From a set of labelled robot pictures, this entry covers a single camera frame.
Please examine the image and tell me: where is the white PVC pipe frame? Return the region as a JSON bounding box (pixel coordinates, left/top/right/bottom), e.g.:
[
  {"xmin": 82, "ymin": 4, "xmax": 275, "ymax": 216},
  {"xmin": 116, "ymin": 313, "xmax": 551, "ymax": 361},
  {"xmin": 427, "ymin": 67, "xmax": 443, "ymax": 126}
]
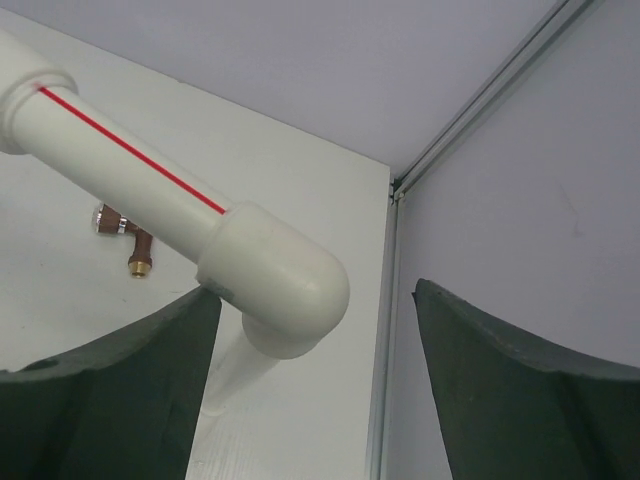
[{"xmin": 1, "ymin": 33, "xmax": 350, "ymax": 416}]

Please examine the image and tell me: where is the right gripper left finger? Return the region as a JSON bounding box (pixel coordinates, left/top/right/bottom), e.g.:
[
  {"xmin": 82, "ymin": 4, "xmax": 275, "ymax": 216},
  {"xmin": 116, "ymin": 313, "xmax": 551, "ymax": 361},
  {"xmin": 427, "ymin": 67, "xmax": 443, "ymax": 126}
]
[{"xmin": 1, "ymin": 287, "xmax": 222, "ymax": 479}]

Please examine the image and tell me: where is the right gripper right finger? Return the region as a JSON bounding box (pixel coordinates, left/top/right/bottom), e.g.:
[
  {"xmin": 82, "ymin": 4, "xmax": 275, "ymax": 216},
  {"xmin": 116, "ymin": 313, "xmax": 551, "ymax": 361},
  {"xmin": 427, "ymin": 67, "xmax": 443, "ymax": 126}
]
[{"xmin": 413, "ymin": 280, "xmax": 639, "ymax": 479}]

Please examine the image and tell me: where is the brown water faucet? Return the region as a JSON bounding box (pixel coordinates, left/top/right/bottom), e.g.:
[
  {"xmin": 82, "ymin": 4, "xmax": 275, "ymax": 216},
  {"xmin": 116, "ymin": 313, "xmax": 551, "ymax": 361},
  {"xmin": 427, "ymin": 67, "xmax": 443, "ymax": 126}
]
[{"xmin": 92, "ymin": 203, "xmax": 154, "ymax": 279}]

